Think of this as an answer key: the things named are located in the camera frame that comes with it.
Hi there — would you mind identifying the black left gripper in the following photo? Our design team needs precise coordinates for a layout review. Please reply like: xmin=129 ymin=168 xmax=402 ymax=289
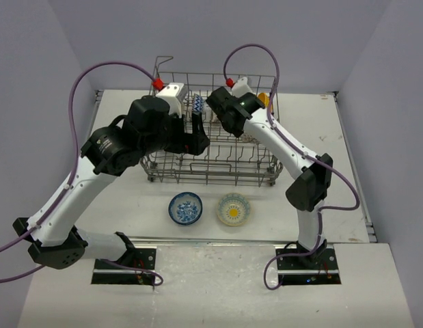
xmin=141 ymin=109 xmax=210 ymax=156

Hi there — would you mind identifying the blue zigzag pattern bowl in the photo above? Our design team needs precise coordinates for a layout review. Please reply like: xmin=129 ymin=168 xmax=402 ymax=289
xmin=191 ymin=94 xmax=205 ymax=114

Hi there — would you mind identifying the blue white floral bowl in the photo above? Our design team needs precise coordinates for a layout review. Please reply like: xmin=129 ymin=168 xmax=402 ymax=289
xmin=168 ymin=191 xmax=203 ymax=226

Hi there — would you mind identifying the yellow teal flower bowl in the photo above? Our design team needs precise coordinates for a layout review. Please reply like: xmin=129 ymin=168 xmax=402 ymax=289
xmin=216 ymin=193 xmax=251 ymax=227

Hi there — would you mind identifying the brown lattice pattern bowl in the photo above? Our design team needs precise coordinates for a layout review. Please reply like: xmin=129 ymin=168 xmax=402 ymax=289
xmin=240 ymin=134 xmax=258 ymax=144

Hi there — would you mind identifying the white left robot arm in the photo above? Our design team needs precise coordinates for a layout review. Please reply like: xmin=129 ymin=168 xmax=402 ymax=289
xmin=13 ymin=96 xmax=210 ymax=269

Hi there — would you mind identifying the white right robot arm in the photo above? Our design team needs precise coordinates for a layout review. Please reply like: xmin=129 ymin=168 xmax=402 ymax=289
xmin=206 ymin=87 xmax=333 ymax=269

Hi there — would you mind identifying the white green floral bowl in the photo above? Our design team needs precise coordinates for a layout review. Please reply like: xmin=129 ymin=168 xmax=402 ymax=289
xmin=208 ymin=109 xmax=219 ymax=124

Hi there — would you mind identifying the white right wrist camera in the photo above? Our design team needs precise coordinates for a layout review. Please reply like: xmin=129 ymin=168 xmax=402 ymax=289
xmin=226 ymin=77 xmax=254 ymax=98

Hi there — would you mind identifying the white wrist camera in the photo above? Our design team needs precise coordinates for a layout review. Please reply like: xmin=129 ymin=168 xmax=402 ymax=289
xmin=226 ymin=77 xmax=254 ymax=98
xmin=151 ymin=78 xmax=188 ymax=118

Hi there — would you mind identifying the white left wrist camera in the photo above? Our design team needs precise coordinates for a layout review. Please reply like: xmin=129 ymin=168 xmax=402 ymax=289
xmin=151 ymin=78 xmax=188 ymax=118

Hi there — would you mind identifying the grey wire dish rack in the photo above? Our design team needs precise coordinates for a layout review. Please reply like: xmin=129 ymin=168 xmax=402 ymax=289
xmin=141 ymin=55 xmax=283 ymax=187

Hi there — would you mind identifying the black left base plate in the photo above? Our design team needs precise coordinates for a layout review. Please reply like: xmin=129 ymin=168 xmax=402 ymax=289
xmin=91 ymin=247 xmax=161 ymax=286

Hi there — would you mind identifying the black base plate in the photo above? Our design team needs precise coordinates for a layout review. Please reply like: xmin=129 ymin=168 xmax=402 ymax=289
xmin=275 ymin=245 xmax=342 ymax=286
xmin=91 ymin=247 xmax=161 ymax=286

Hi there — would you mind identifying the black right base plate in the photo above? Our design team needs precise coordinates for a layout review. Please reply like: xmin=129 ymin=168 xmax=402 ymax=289
xmin=275 ymin=245 xmax=342 ymax=286

